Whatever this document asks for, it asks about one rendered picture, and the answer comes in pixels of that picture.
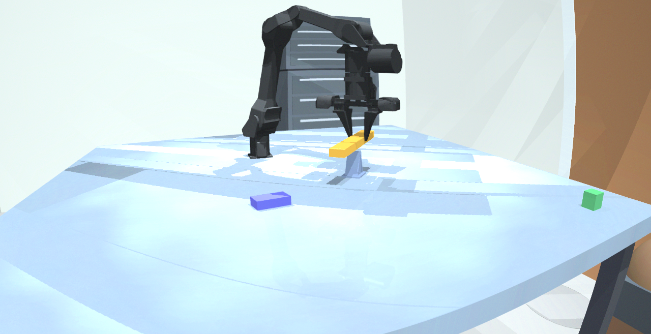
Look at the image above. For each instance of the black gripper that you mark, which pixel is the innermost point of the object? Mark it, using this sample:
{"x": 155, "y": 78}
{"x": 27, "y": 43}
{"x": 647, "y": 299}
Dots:
{"x": 357, "y": 87}

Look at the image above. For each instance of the light blue wedge on flat base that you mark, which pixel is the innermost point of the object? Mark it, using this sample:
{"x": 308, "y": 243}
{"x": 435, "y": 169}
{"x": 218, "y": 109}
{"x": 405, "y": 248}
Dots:
{"x": 354, "y": 166}

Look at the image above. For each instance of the yellow bar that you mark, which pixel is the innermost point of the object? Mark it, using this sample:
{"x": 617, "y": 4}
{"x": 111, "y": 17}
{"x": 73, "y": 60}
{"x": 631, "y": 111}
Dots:
{"x": 349, "y": 145}

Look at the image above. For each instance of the green cube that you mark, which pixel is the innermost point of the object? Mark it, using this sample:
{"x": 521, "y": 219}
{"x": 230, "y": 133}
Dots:
{"x": 592, "y": 199}

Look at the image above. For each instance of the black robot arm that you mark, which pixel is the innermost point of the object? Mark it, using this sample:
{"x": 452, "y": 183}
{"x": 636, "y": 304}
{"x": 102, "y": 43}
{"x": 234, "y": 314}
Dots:
{"x": 276, "y": 33}

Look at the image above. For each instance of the blue rectangular block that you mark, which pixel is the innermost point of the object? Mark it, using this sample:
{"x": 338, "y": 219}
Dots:
{"x": 272, "y": 200}

